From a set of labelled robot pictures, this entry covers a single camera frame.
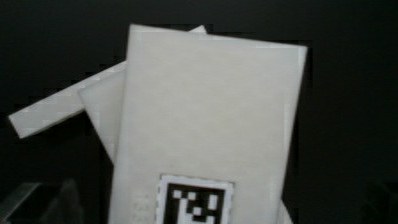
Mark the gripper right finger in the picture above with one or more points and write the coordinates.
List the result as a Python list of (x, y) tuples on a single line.
[(379, 212)]

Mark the white right fence rail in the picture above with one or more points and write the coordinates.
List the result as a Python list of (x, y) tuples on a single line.
[(59, 106)]

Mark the white cabinet body box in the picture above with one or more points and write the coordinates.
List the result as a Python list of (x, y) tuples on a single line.
[(102, 97)]

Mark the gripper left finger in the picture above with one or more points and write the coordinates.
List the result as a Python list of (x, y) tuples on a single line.
[(43, 203)]

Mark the small white cabinet top box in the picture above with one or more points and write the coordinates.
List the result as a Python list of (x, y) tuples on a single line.
[(208, 112)]

